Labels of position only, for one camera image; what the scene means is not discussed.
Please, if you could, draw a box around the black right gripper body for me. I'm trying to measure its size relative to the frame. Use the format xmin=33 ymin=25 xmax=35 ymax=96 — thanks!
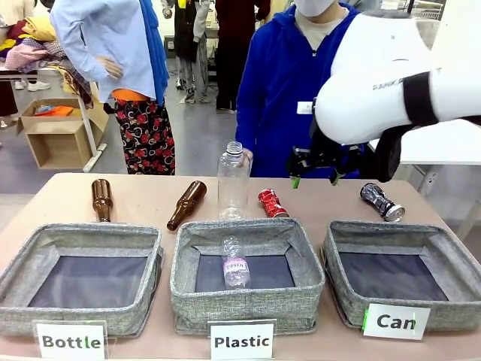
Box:
xmin=307 ymin=126 xmax=365 ymax=171

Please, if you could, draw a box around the crushed black can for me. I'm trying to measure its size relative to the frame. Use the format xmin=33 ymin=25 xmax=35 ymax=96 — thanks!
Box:
xmin=359 ymin=182 xmax=407 ymax=223

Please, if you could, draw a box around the crushed red can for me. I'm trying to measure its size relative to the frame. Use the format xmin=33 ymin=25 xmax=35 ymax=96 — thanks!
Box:
xmin=257 ymin=187 xmax=290 ymax=220

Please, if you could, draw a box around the large clear plastic bottle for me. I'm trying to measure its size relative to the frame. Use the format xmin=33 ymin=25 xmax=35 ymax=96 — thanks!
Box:
xmin=216 ymin=141 xmax=252 ymax=221

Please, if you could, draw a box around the brown glass bottle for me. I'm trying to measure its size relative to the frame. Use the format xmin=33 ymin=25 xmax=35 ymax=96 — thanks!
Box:
xmin=166 ymin=180 xmax=208 ymax=232
xmin=91 ymin=178 xmax=114 ymax=223

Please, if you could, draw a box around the small crushed pink-label bottle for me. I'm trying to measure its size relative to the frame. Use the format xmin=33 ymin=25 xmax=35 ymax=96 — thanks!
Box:
xmin=221 ymin=235 xmax=252 ymax=290

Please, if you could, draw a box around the person right forearm blue sleeve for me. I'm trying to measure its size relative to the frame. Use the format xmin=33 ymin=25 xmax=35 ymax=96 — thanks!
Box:
xmin=234 ymin=93 xmax=266 ymax=156

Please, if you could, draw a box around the grey fabric basket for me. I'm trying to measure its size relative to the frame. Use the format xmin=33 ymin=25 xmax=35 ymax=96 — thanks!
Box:
xmin=321 ymin=220 xmax=481 ymax=334
xmin=0 ymin=223 xmax=165 ymax=338
xmin=170 ymin=217 xmax=326 ymax=335

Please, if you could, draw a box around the white Can label sign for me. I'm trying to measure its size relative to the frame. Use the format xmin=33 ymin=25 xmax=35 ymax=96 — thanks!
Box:
xmin=361 ymin=302 xmax=431 ymax=341

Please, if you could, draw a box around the person right hand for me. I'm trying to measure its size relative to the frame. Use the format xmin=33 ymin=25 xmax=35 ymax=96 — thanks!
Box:
xmin=240 ymin=147 xmax=256 ymax=171

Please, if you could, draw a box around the person blue hoodie torso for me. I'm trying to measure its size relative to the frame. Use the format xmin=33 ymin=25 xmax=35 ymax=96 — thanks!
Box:
xmin=234 ymin=3 xmax=362 ymax=180

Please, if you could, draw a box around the person in dark red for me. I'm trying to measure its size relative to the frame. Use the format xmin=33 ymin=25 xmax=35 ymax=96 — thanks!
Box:
xmin=214 ymin=0 xmax=271 ymax=114

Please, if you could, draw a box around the white face mask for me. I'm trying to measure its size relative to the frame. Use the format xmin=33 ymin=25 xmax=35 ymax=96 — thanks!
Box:
xmin=295 ymin=0 xmax=341 ymax=18

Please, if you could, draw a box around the black red floral skirt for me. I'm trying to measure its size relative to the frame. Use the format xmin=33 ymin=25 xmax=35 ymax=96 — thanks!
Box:
xmin=112 ymin=97 xmax=177 ymax=176

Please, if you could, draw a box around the orange garment on mannequin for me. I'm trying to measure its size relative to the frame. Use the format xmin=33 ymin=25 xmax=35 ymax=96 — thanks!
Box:
xmin=111 ymin=88 xmax=152 ymax=102

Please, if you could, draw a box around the blue scarf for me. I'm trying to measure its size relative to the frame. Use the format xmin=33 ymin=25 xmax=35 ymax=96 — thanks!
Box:
xmin=139 ymin=0 xmax=171 ymax=108

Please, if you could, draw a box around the white Plastic label sign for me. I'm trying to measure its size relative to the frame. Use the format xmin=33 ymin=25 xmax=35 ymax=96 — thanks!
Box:
xmin=207 ymin=319 xmax=277 ymax=361

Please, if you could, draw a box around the beige mannequin hand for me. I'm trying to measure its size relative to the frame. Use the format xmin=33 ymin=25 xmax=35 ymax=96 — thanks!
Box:
xmin=95 ymin=56 xmax=124 ymax=80

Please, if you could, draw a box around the light blue mannequin shirt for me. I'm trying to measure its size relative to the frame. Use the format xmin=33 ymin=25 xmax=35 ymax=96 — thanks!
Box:
xmin=49 ymin=0 xmax=159 ymax=105

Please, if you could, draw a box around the patterned hanging cloth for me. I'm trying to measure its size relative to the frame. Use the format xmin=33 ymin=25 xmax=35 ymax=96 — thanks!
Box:
xmin=48 ymin=65 xmax=94 ymax=110

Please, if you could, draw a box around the open cardboard box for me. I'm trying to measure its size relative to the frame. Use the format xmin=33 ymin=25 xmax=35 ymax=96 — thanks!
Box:
xmin=17 ymin=97 xmax=110 ymax=170

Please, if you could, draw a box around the orange cloth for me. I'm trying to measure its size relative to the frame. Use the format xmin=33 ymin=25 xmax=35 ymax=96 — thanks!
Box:
xmin=34 ymin=105 xmax=75 ymax=117

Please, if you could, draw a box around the white Bottle label sign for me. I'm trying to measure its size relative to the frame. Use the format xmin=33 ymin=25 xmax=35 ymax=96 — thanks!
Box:
xmin=32 ymin=319 xmax=109 ymax=360

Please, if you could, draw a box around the pile of colourful clothes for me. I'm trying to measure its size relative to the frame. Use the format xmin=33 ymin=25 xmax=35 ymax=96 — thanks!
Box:
xmin=0 ymin=14 xmax=68 ymax=73

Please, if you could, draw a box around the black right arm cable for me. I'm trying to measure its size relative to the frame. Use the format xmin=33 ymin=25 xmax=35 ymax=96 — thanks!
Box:
xmin=374 ymin=117 xmax=481 ymax=184

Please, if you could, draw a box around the white table leg frame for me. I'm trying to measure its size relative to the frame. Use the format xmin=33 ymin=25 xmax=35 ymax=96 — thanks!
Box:
xmin=77 ymin=93 xmax=108 ymax=173

